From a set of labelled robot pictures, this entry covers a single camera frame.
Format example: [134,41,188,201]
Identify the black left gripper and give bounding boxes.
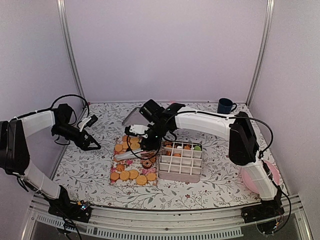
[53,122,102,151]

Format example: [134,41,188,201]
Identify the metal serving tongs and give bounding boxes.
[113,147,166,162]

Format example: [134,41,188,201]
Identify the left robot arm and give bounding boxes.
[0,103,101,217]

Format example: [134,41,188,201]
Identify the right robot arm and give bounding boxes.
[139,99,282,218]

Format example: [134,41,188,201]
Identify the metal tin lid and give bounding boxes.
[122,106,144,127]

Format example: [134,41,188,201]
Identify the chocolate sprinkle donut cookie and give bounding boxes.
[142,160,153,169]

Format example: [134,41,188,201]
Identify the pink divided cookie tin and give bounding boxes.
[157,140,203,183]

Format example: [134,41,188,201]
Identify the floral rectangular tray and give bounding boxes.
[109,135,158,187]

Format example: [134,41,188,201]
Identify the green sandwich cookie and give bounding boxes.
[193,145,202,151]

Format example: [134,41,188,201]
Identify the beige embossed round biscuit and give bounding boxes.
[135,175,148,186]

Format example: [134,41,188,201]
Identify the dark blue mug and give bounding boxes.
[217,98,237,114]

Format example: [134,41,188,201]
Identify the pink plate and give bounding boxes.
[241,160,280,201]

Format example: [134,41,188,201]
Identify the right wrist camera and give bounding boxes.
[124,124,149,138]

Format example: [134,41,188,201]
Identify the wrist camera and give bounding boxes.
[124,124,149,138]
[77,114,98,132]

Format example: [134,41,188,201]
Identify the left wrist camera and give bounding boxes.
[77,114,98,132]

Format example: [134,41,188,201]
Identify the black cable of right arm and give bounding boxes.
[124,117,292,226]

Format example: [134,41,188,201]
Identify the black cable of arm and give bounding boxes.
[49,94,90,118]
[124,117,292,226]

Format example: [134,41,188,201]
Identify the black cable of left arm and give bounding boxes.
[49,94,90,118]

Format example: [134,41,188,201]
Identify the aluminium front rail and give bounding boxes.
[21,195,316,240]

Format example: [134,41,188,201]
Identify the left metal frame post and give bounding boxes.
[56,0,84,96]

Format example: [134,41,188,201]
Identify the metal frame post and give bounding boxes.
[56,0,84,96]
[245,0,275,108]

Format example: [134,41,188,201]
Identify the right metal frame post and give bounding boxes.
[245,0,275,108]

